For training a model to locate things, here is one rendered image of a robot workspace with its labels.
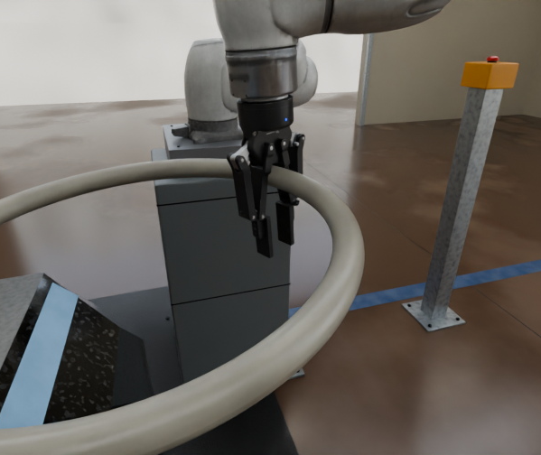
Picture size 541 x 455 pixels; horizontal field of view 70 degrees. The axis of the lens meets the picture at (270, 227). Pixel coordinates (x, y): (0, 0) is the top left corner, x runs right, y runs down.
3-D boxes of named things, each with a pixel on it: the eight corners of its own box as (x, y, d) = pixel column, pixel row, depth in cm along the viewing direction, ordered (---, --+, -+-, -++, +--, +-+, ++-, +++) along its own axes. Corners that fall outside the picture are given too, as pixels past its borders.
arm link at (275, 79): (209, 52, 48) (216, 101, 51) (258, 52, 42) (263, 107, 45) (262, 46, 54) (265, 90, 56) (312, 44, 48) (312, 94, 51)
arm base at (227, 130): (165, 132, 123) (163, 114, 121) (229, 125, 133) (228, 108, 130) (181, 146, 109) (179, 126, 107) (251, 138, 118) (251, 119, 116)
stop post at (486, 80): (465, 323, 173) (541, 61, 124) (428, 332, 167) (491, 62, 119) (435, 298, 190) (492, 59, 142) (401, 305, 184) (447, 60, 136)
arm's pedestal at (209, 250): (163, 319, 176) (135, 145, 140) (267, 299, 189) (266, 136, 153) (170, 409, 133) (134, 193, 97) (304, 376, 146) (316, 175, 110)
